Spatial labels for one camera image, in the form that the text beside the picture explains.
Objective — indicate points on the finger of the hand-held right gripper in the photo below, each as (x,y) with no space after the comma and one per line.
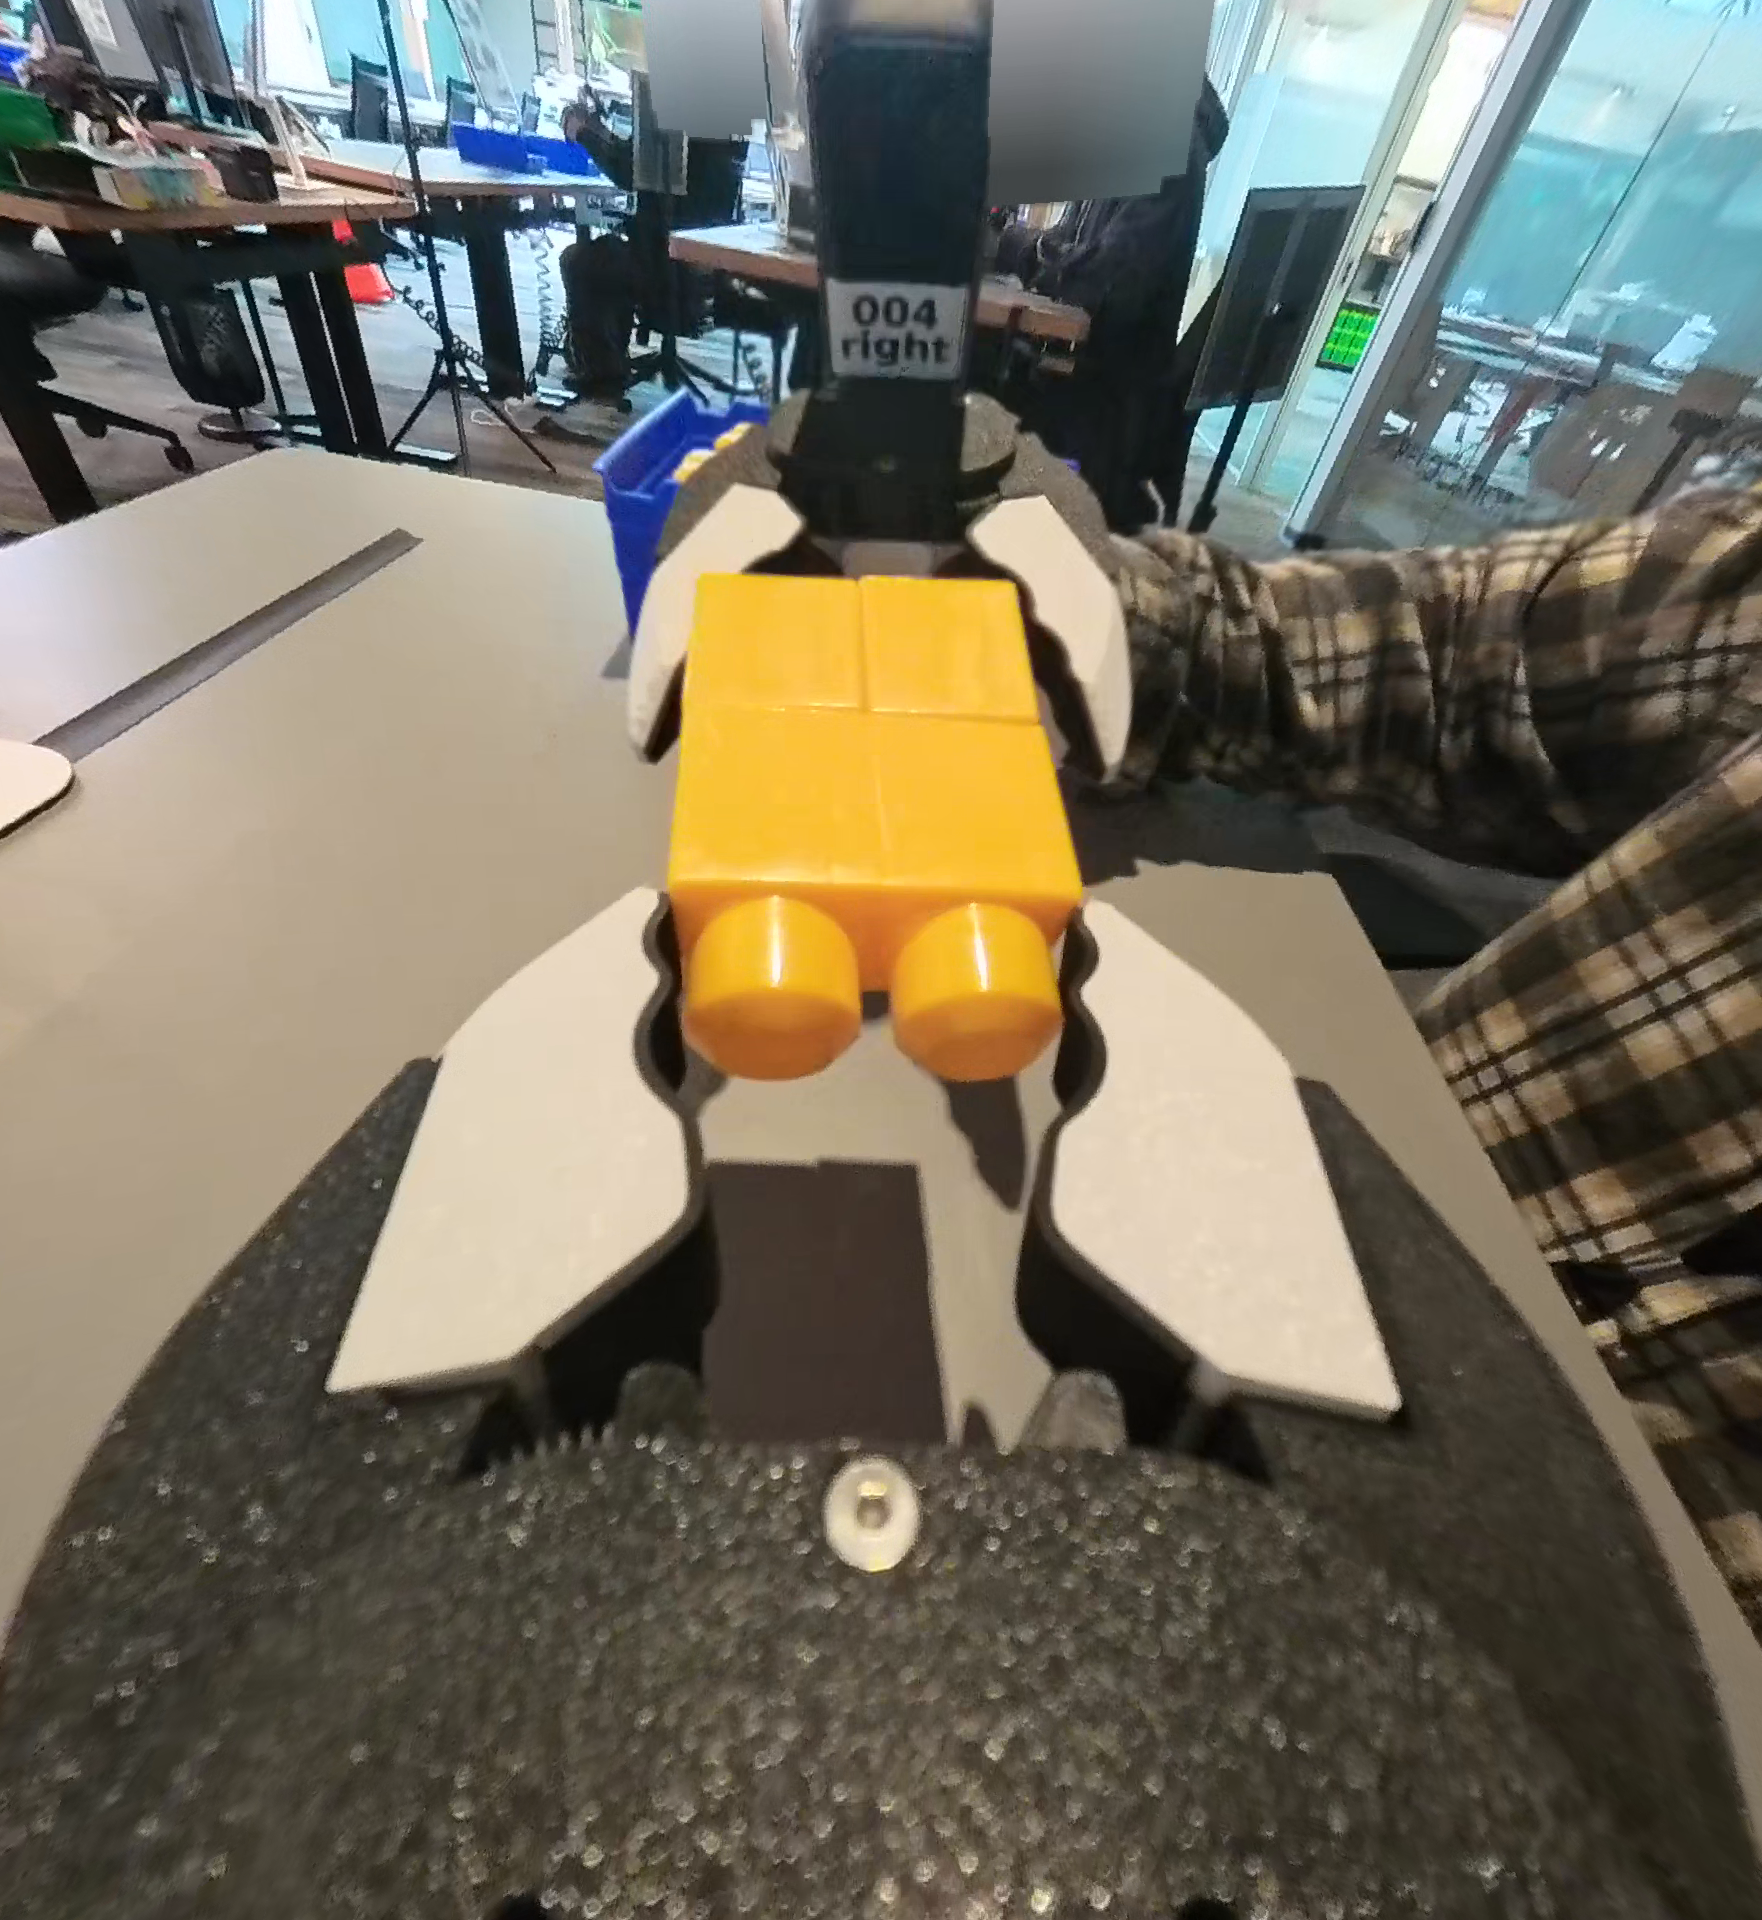
(1082,646)
(671,630)

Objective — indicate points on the blue storage bin on desk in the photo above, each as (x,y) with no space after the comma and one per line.
(520,150)

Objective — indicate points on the yellow two-stud mega block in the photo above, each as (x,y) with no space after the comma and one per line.
(865,825)

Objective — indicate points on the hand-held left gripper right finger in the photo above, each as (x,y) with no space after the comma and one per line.
(1211,1200)

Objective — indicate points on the orange traffic cone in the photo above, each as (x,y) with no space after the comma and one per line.
(367,289)

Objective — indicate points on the black tripod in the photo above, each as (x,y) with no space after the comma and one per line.
(441,358)

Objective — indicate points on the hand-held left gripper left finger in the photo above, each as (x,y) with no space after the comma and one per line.
(520,1200)

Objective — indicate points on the black mesh chair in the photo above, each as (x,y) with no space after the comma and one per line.
(213,344)

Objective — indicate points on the blue plastic bin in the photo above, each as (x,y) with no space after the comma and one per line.
(641,494)

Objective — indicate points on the person's plaid-shirted torso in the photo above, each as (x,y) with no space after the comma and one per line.
(1645,1125)

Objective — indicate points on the black computer monitors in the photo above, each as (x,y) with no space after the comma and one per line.
(197,37)

